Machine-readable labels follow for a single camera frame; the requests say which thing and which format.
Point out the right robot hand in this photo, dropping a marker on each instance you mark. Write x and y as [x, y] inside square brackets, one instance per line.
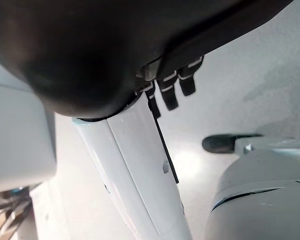
[77, 50]

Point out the right robot leg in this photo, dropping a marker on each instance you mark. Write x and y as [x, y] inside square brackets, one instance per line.
[252, 187]

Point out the metal frame struts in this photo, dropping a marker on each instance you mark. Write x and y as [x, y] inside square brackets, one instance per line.
[5, 217]

